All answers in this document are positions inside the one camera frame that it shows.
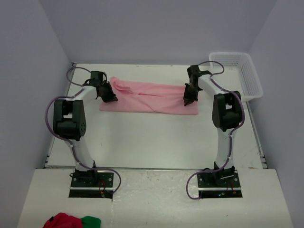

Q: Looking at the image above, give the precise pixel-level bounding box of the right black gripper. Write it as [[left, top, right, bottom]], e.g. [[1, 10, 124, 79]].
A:
[[183, 84, 201, 107]]

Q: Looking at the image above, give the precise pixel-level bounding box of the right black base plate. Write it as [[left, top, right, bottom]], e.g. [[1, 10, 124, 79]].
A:
[[197, 171, 243, 199]]

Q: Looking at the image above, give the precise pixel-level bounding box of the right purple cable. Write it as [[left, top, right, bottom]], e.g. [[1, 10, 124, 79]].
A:
[[185, 61, 245, 200]]

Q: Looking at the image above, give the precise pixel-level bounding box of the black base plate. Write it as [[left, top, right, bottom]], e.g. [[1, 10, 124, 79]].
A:
[[197, 171, 243, 199], [69, 170, 114, 199]]

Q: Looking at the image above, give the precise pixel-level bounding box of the red folded t shirt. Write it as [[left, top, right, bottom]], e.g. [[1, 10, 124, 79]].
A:
[[43, 213, 83, 228]]

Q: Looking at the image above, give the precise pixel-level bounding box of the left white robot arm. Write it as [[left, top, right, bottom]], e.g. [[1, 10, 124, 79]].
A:
[[49, 71, 118, 187]]

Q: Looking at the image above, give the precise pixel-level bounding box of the pink t shirt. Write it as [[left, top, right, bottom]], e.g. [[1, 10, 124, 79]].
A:
[[99, 77, 199, 115]]

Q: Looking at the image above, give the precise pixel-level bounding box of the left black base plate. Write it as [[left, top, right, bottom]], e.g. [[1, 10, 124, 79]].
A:
[[69, 170, 114, 199]]

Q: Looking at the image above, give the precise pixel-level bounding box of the green folded t shirt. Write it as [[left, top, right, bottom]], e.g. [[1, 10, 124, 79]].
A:
[[80, 216, 102, 228]]

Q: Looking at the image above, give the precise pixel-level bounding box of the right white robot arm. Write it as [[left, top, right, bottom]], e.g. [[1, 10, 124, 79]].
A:
[[183, 65, 244, 187]]

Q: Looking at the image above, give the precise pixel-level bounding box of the white plastic basket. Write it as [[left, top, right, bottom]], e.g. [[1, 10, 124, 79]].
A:
[[209, 52, 263, 102]]

